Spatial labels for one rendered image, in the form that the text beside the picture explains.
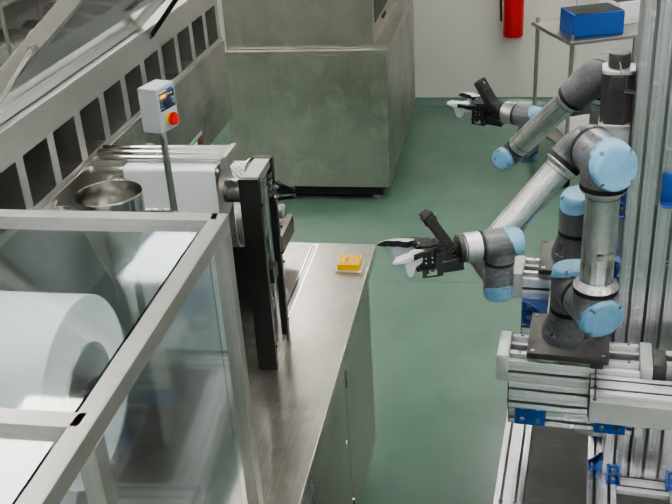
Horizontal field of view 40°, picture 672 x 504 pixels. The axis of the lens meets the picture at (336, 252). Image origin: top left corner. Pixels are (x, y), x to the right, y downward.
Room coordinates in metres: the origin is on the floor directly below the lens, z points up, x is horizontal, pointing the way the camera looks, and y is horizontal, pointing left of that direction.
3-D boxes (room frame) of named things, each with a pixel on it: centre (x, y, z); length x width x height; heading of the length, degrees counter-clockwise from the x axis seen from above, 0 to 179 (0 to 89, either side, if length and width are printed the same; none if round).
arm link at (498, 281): (2.08, -0.41, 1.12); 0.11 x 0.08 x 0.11; 9
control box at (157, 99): (1.95, 0.36, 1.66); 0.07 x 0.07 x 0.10; 63
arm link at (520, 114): (2.99, -0.68, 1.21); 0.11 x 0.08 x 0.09; 48
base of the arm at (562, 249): (2.71, -0.79, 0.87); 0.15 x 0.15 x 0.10
